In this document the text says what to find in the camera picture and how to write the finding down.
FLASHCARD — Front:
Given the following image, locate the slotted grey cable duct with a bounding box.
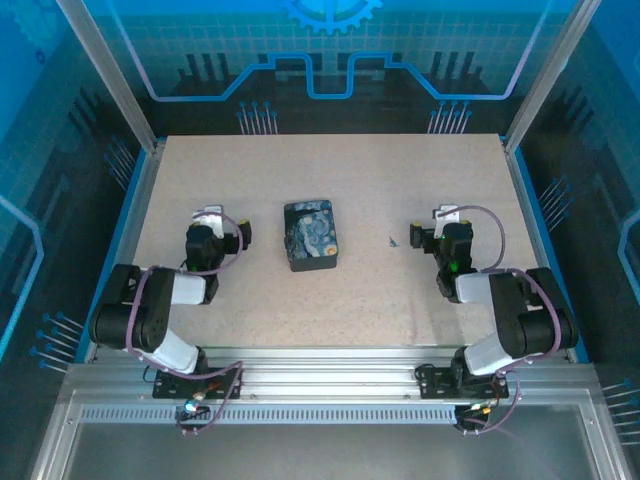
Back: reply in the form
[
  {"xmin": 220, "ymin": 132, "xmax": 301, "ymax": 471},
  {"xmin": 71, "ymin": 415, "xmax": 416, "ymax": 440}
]
[{"xmin": 78, "ymin": 405, "xmax": 460, "ymax": 426}]

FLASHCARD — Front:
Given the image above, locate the aluminium frame post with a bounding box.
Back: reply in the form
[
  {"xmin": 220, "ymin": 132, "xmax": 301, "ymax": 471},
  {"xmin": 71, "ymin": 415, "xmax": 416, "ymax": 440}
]
[
  {"xmin": 55, "ymin": 0, "xmax": 162, "ymax": 154},
  {"xmin": 503, "ymin": 0, "xmax": 604, "ymax": 154}
]

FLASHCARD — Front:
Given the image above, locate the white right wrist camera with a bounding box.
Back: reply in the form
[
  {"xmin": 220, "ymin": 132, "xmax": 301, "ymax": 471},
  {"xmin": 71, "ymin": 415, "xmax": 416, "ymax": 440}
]
[{"xmin": 432, "ymin": 202, "xmax": 462, "ymax": 225}]

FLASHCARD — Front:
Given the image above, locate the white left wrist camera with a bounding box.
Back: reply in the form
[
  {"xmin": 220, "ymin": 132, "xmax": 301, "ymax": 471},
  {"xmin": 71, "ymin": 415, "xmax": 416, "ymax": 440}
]
[{"xmin": 192, "ymin": 203, "xmax": 227, "ymax": 240}]

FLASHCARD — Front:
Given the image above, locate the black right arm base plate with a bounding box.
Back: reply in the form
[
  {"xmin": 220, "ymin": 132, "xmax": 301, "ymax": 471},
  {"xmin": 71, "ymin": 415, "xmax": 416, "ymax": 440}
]
[{"xmin": 414, "ymin": 364, "xmax": 511, "ymax": 400}]

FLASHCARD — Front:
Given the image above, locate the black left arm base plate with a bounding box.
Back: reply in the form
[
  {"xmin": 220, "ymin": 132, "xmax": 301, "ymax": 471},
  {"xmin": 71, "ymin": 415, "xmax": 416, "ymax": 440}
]
[{"xmin": 152, "ymin": 366, "xmax": 245, "ymax": 401}]

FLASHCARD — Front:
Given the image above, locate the aluminium mounting rail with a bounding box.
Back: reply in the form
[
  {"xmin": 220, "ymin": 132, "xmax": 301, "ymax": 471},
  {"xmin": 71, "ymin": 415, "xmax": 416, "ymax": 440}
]
[{"xmin": 67, "ymin": 344, "xmax": 596, "ymax": 402}]

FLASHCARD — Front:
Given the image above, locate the grey metal tray panel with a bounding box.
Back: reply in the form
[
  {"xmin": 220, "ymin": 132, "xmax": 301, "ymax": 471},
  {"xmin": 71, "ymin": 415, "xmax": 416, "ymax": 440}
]
[{"xmin": 29, "ymin": 389, "xmax": 634, "ymax": 480}]

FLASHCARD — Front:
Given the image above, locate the starry night print box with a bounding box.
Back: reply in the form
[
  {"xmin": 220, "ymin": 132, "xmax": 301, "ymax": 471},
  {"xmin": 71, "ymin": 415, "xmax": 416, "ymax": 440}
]
[{"xmin": 283, "ymin": 199, "xmax": 343, "ymax": 274}]

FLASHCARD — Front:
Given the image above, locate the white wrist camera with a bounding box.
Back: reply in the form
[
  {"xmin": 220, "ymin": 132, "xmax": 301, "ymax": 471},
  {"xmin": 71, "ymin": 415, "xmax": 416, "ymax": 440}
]
[
  {"xmin": 432, "ymin": 202, "xmax": 462, "ymax": 225},
  {"xmin": 192, "ymin": 203, "xmax": 227, "ymax": 240}
]

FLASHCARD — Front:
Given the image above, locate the aluminium side rail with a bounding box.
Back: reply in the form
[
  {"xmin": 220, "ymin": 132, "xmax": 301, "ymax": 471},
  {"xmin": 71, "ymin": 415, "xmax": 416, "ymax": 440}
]
[
  {"xmin": 502, "ymin": 142, "xmax": 577, "ymax": 364},
  {"xmin": 82, "ymin": 142, "xmax": 169, "ymax": 364}
]

